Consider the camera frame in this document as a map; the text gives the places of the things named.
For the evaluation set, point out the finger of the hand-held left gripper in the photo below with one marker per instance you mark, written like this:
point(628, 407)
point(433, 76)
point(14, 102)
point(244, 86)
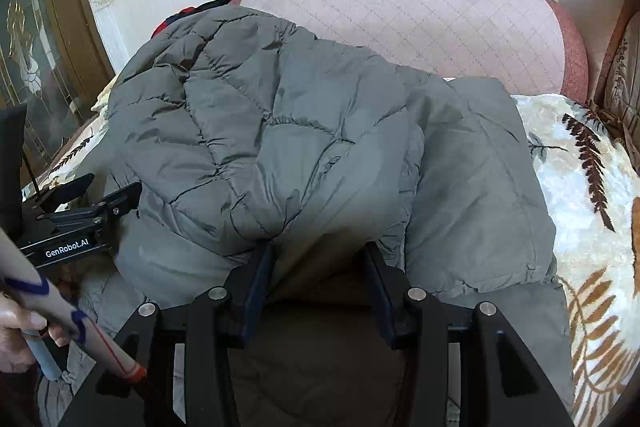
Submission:
point(75, 188)
point(122, 199)

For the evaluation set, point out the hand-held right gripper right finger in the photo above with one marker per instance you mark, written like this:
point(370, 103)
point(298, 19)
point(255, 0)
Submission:
point(378, 294)

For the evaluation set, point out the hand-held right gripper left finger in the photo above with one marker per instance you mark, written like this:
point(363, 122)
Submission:
point(257, 289)

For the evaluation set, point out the grey puffer jacket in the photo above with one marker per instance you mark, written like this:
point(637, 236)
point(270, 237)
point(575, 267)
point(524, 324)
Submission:
point(310, 147)

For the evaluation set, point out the person's left hand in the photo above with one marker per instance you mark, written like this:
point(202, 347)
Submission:
point(20, 337)

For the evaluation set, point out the wooden glass door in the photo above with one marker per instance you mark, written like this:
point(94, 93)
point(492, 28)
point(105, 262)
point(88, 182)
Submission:
point(50, 37)

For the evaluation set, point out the red patterned cloth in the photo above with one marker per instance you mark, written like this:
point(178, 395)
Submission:
point(172, 23)

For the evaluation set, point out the black clothing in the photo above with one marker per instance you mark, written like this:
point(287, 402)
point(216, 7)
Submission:
point(220, 2)

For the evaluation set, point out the leaf printed fleece blanket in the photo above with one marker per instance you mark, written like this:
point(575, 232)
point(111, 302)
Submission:
point(575, 187)

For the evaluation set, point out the pink quilted sofa cushion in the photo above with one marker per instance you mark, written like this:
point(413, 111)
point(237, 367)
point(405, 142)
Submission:
point(425, 22)

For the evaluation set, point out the large striped floral cushion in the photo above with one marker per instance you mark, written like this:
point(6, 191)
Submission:
point(625, 82)

